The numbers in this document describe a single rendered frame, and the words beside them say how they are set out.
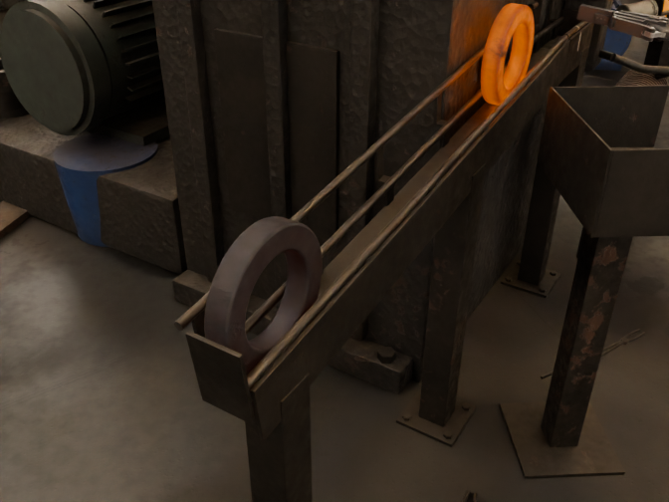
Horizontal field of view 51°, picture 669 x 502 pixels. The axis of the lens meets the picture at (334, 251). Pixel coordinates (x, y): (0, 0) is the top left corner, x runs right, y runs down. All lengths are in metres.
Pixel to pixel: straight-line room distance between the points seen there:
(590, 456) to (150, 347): 1.03
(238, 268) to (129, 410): 0.94
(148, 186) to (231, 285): 1.26
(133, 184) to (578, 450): 1.29
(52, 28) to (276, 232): 1.41
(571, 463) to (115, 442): 0.93
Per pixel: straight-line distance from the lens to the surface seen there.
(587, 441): 1.58
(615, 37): 3.77
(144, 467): 1.50
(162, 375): 1.70
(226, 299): 0.72
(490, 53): 1.31
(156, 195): 1.92
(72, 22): 2.07
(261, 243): 0.73
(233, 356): 0.73
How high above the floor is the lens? 1.10
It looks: 32 degrees down
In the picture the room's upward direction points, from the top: straight up
